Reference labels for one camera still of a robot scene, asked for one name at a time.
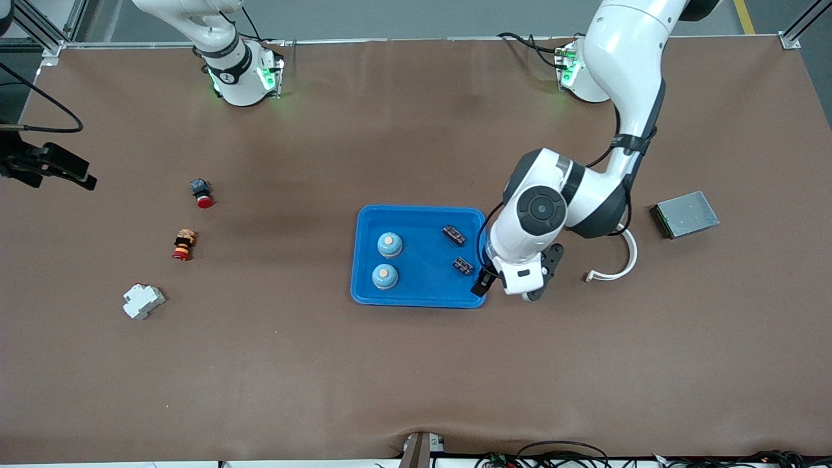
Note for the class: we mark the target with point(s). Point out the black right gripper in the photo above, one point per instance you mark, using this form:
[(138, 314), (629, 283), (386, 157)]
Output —
[(19, 162)]

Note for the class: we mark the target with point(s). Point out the black connector block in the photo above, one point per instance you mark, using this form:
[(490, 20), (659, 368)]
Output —
[(454, 235), (463, 266)]

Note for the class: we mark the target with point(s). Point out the light blue call bell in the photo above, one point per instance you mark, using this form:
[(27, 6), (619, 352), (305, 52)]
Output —
[(385, 278), (389, 246)]

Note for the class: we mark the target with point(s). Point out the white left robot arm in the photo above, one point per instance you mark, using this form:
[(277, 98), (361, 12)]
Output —
[(624, 65)]

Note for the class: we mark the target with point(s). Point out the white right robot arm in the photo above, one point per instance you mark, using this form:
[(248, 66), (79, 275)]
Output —
[(240, 81)]

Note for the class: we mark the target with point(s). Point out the blue plastic tray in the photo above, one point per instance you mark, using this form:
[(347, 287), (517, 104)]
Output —
[(416, 289)]

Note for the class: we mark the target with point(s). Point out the white curved plastic clip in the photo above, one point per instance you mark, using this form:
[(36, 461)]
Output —
[(633, 260)]

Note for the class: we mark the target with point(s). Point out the red push button grey base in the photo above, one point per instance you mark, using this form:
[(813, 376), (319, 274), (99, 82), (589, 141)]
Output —
[(200, 188)]

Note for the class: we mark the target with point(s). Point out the red emergency button orange base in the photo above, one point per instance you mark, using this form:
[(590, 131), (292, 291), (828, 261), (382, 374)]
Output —
[(184, 246)]

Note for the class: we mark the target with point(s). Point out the white circuit breaker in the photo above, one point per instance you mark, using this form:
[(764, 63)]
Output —
[(143, 302)]

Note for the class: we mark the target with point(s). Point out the grey metal box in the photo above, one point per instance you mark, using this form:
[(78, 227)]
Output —
[(686, 216)]

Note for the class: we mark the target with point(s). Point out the aluminium frame profile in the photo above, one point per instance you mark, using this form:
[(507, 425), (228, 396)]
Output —
[(57, 49), (788, 42)]

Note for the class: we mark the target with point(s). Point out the grey mount bracket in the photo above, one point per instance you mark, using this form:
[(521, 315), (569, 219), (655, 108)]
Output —
[(419, 452)]

